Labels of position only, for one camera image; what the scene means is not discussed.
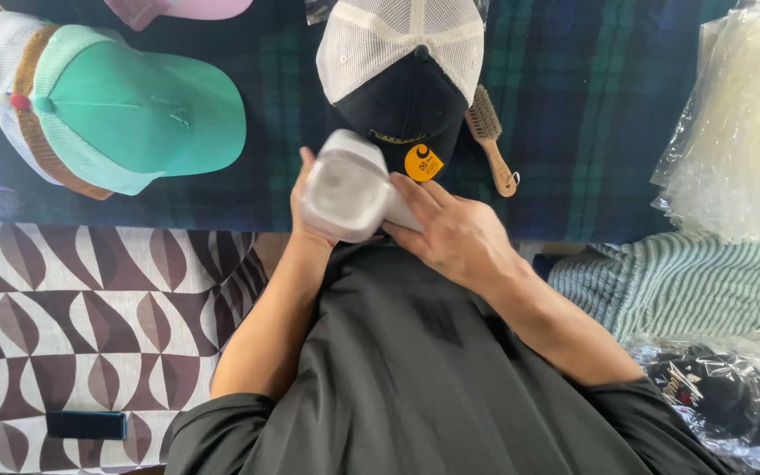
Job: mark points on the person's right hand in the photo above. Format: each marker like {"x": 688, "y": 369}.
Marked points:
{"x": 456, "y": 237}

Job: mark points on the person's left hand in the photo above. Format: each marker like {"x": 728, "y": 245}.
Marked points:
{"x": 301, "y": 211}

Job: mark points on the person's right fingers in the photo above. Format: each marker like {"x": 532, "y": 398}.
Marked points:
{"x": 413, "y": 204}

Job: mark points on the white handheld device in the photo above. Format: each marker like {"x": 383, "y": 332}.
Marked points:
{"x": 350, "y": 188}

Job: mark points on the wooden brush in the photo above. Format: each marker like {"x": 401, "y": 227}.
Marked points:
{"x": 491, "y": 142}

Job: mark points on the navy cap with white mesh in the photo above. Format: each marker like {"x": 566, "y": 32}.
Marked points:
{"x": 406, "y": 79}

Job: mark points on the person's dark shirt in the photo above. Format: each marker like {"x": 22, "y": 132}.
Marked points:
{"x": 433, "y": 382}

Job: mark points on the dark plaid blanket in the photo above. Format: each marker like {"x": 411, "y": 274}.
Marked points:
{"x": 584, "y": 119}

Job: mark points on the clear plastic wrapper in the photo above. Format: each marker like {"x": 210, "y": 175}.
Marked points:
{"x": 317, "y": 10}

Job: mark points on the green striped cloth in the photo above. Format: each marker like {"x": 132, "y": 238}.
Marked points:
{"x": 683, "y": 283}

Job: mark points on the teal cap with white mesh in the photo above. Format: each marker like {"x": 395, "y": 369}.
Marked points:
{"x": 142, "y": 109}

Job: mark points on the pink cap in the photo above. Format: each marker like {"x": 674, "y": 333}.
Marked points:
{"x": 169, "y": 10}

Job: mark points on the heap of clear plastic bags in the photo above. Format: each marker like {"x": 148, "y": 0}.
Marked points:
{"x": 743, "y": 125}

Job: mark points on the brown patterned cloth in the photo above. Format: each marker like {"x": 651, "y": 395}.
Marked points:
{"x": 90, "y": 330}

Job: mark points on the black cap in plastic bag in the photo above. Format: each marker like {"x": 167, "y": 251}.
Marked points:
{"x": 716, "y": 396}

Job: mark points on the dark smartphone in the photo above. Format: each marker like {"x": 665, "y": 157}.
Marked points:
{"x": 86, "y": 425}

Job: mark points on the brown and white cap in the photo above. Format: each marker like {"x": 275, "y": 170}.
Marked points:
{"x": 14, "y": 99}

